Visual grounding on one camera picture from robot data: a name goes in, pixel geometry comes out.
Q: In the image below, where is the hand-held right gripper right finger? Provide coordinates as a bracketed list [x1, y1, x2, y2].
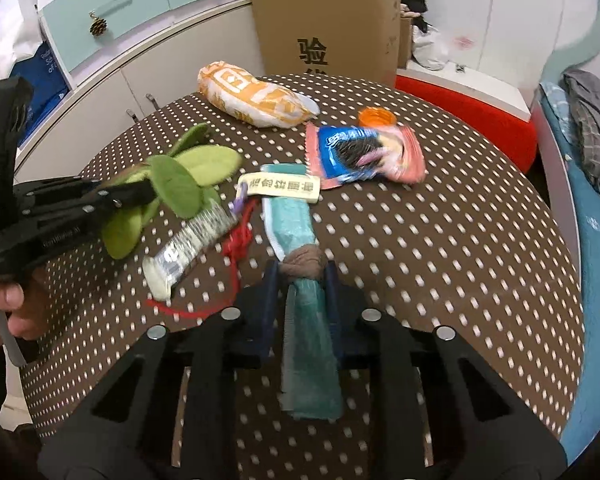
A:
[326, 260, 567, 480]

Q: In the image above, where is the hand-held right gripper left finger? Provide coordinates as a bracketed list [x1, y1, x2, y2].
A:
[37, 260, 282, 480]

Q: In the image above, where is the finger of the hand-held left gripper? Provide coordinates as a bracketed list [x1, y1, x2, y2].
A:
[19, 199, 159, 224]
[14, 176, 157, 202]

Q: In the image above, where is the brown knotted cloth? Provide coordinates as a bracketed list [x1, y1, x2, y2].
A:
[280, 245, 326, 283]

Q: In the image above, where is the teal plastic wrapper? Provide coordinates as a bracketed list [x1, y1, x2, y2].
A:
[260, 164, 343, 421]

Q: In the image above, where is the green plush leaf toy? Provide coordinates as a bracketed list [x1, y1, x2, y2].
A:
[101, 124, 244, 261]

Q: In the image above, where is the blue plastic bag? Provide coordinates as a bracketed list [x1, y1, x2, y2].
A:
[10, 42, 71, 126]

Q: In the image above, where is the brown polka-dot round table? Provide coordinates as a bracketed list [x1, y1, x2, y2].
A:
[20, 74, 586, 480]

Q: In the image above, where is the cream printed tag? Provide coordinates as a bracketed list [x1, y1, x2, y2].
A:
[237, 172, 322, 206]

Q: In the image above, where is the white paper bag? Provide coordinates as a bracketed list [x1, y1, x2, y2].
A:
[0, 0, 43, 91]

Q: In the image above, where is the pink blue cookie packet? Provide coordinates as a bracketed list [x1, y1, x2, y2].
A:
[305, 124, 427, 191]

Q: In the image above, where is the low white cabinet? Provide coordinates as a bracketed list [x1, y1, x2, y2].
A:
[15, 0, 266, 181]

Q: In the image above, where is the orange bottle cap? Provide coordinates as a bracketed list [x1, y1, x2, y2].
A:
[357, 107, 397, 128]

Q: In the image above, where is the orange white bread bag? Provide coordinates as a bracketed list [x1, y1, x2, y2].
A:
[197, 61, 321, 128]

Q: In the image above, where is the red covered box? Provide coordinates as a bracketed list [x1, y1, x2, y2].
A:
[395, 74, 538, 173]

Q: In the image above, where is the blue patterned bed sheet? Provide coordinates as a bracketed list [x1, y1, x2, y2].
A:
[537, 80, 600, 463]

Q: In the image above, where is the white board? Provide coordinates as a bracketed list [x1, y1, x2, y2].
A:
[396, 62, 531, 121]

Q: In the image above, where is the light blue bunk bed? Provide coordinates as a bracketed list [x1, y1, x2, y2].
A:
[530, 0, 600, 466]

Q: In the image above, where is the small cardboard box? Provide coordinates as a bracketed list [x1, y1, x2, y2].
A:
[397, 15, 415, 68]

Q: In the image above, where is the white plastic bag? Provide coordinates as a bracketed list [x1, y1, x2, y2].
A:
[411, 25, 451, 71]

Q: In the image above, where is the large cardboard box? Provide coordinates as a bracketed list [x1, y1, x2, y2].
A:
[250, 0, 401, 86]

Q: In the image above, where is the dark clothes pile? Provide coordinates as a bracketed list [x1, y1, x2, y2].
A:
[399, 0, 431, 31]

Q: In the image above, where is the grey folded quilt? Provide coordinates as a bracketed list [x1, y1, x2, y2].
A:
[562, 70, 600, 196]

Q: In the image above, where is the white wardrobe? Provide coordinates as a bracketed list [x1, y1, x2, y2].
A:
[395, 0, 600, 111]

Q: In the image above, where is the red string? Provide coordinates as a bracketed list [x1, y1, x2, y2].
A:
[146, 200, 258, 318]

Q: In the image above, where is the grey strap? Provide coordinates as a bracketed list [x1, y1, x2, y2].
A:
[0, 310, 27, 367]

